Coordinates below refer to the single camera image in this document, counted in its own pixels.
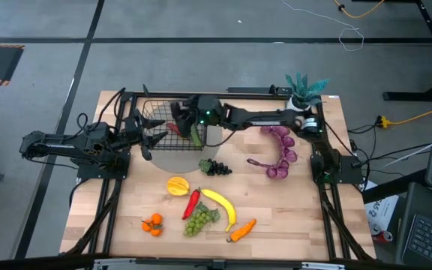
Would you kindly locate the black bar with clamp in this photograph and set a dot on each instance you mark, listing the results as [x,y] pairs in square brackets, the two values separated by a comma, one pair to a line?
[249,90]

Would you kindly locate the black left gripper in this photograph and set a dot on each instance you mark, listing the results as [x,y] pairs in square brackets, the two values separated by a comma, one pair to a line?
[133,131]

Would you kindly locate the white drink can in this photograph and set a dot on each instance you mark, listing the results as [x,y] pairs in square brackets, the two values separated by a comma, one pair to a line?
[375,229]

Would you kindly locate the yellow banana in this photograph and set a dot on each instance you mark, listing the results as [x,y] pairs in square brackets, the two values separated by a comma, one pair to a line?
[225,206]

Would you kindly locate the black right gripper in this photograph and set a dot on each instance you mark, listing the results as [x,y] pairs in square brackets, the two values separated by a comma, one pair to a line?
[206,108]

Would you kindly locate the white printed box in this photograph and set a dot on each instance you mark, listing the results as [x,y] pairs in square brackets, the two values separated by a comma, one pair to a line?
[383,210]

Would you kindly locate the green grape bunch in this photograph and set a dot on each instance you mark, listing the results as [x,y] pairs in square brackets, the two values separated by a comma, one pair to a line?
[199,221]

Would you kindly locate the artificial plant in white pot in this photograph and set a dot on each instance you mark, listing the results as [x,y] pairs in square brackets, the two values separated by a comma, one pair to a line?
[304,92]

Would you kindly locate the small red pepper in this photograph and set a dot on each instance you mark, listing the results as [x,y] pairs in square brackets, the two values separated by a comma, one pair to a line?
[173,128]

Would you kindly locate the red drink can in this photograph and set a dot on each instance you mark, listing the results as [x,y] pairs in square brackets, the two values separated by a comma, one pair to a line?
[386,236]

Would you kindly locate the purple onion braid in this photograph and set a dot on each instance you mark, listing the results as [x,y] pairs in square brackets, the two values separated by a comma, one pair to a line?
[287,144]

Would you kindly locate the silver metal bracket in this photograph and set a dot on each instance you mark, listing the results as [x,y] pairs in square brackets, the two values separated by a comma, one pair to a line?
[114,262]
[323,266]

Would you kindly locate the black grape bunch with leaf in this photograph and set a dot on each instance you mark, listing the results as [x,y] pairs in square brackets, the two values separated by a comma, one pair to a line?
[216,168]

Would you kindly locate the orange carrot with green top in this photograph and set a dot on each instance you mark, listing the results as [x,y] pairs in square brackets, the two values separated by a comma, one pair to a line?
[243,230]

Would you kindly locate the black laptop with keyboard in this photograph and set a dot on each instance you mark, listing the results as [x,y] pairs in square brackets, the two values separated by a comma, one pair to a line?
[426,232]

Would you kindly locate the grey round placemat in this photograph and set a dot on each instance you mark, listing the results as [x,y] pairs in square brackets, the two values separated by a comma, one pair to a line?
[182,161]

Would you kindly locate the orange tangerine cluster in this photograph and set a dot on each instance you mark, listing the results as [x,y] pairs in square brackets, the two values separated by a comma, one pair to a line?
[156,219]

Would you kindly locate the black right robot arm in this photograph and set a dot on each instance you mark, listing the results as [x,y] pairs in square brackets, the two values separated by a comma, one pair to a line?
[264,118]

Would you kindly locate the black desk frame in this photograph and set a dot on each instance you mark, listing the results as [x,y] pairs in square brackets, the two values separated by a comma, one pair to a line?
[431,90]

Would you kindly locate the long red chili pepper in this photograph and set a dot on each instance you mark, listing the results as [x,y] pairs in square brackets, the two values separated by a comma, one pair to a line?
[191,204]

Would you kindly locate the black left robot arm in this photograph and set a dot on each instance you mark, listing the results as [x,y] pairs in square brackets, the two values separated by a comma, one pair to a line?
[58,148]

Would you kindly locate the green cucumber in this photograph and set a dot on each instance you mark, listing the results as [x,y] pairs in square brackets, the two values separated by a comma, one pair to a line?
[196,137]

